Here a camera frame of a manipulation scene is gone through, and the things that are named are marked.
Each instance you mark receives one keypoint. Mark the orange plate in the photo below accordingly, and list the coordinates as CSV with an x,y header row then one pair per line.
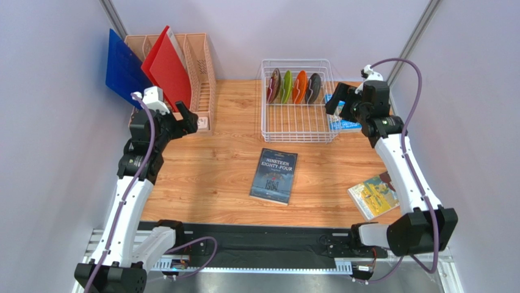
x,y
299,88

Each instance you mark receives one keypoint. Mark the white power adapter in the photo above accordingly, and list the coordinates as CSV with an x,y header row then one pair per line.
x,y
203,124

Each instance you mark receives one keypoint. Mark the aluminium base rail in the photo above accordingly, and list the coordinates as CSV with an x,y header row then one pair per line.
x,y
176,263

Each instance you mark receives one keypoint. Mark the yellow illustrated book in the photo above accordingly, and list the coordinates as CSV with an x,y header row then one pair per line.
x,y
375,196

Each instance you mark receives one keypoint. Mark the green plate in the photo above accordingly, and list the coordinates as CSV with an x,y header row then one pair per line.
x,y
286,88

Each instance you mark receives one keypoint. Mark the red floral plate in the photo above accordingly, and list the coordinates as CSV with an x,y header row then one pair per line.
x,y
273,88

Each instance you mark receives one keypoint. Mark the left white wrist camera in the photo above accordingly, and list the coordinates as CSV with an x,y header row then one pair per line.
x,y
153,98

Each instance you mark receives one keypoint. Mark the pink plastic file organizer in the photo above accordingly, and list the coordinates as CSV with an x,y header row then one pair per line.
x,y
196,50

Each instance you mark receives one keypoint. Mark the blue plastic folder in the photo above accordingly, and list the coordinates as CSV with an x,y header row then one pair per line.
x,y
124,74

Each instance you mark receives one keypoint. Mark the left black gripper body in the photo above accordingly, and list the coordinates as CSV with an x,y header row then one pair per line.
x,y
171,129

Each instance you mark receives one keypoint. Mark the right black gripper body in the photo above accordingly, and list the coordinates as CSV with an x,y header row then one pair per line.
x,y
347,102

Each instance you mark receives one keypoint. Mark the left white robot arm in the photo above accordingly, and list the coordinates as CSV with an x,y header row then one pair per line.
x,y
117,265

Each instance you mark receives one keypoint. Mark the black base mat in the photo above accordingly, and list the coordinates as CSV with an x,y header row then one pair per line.
x,y
265,247

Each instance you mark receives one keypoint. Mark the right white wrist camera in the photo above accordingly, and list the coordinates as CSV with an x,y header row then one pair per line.
x,y
369,74

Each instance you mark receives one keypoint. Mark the red plastic folder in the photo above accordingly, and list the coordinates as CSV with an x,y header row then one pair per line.
x,y
164,68

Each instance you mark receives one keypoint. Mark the white wire dish rack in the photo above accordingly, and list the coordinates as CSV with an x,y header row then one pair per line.
x,y
296,123

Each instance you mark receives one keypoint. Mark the Nineteen Eighty-Four book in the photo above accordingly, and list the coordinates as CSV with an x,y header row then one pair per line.
x,y
274,176

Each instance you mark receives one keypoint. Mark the dark grey plate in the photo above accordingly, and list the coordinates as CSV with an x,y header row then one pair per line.
x,y
313,88

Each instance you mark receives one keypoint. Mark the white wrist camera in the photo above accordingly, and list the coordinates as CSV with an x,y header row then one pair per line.
x,y
369,74
153,98

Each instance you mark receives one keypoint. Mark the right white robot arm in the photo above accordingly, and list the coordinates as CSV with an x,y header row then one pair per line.
x,y
425,226

